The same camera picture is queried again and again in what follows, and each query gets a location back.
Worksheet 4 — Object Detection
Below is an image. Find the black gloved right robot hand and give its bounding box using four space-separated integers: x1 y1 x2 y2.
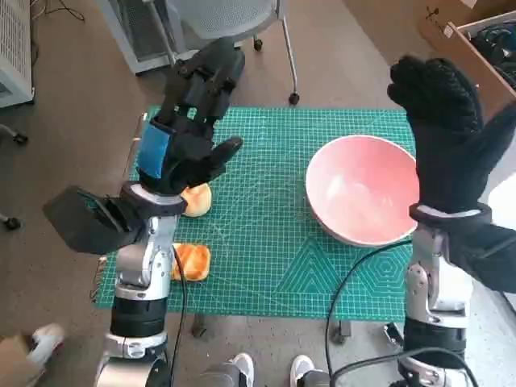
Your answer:
386 56 516 213

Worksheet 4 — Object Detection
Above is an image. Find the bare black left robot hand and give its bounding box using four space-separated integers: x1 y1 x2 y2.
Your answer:
136 38 246 195

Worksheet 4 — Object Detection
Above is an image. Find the round toy bread roll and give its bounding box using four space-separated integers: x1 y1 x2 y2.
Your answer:
180 183 213 218

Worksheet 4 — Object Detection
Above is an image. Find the pink bowl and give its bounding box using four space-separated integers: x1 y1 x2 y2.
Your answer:
305 135 420 248

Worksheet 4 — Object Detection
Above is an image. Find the golden toy bread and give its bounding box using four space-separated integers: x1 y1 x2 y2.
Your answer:
171 243 212 282

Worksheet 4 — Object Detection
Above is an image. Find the white rounded object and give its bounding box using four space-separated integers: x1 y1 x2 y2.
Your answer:
481 175 516 231

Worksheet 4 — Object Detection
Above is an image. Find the green cutting mat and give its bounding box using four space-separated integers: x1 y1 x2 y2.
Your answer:
94 105 418 323

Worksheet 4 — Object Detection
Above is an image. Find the printed cardboard box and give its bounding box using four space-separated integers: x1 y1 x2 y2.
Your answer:
417 0 516 49

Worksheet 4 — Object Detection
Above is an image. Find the chair base with black casters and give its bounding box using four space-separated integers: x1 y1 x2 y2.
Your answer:
0 123 29 231

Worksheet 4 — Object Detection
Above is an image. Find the grey mesh office chair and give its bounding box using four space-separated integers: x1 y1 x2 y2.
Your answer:
155 0 302 106

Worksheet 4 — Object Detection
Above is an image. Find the white perforated appliance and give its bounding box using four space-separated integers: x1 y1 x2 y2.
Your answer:
0 0 35 109

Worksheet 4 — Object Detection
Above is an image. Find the person's white shoe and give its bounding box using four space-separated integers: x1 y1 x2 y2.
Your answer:
23 322 68 366

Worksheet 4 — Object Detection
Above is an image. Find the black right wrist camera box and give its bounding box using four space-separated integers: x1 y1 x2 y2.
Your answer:
443 209 516 295

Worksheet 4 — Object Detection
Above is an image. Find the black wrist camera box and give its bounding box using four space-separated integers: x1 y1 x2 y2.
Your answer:
443 209 516 295
42 185 142 256

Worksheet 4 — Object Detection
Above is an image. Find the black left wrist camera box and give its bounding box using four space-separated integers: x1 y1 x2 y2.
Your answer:
42 185 142 256

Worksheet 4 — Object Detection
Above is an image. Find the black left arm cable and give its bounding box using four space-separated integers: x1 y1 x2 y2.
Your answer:
172 245 189 387

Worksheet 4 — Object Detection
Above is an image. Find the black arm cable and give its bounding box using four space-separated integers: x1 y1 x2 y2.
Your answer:
324 237 481 387
172 245 189 387

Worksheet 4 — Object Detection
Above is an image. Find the thin black floor cable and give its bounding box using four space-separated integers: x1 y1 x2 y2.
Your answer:
31 0 85 21

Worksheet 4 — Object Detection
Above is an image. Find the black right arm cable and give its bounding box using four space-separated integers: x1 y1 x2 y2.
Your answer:
324 237 481 387

